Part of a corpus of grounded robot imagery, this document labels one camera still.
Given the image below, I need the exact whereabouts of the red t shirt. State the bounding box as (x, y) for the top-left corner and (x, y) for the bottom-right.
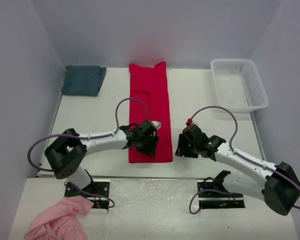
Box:
(128, 61), (173, 164)

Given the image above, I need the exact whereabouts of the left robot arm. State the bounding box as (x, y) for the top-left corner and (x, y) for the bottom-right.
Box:
(44, 119), (161, 190)

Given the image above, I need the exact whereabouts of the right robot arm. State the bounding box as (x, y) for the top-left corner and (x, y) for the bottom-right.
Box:
(175, 124), (300, 216)

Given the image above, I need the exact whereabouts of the white plastic basket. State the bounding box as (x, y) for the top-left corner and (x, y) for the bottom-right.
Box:
(210, 58), (269, 112)

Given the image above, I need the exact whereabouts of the folded grey-blue t shirt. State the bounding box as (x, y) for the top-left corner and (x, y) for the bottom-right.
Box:
(61, 65), (107, 97)

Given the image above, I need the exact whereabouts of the pink t shirt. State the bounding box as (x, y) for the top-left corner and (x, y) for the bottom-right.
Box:
(23, 196), (93, 240)

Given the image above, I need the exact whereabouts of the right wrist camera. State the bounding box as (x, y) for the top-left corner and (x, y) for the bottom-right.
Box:
(183, 118), (203, 136)

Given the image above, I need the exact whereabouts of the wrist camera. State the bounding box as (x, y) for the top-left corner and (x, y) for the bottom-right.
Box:
(147, 117), (162, 130)
(183, 118), (203, 136)

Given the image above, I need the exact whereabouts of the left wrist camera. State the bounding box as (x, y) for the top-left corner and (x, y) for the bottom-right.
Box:
(147, 117), (162, 130)

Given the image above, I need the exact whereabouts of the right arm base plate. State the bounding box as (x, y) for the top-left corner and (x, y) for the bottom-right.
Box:
(197, 177), (246, 209)

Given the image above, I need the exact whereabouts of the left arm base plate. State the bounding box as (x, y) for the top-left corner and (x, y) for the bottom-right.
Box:
(64, 180), (110, 210)

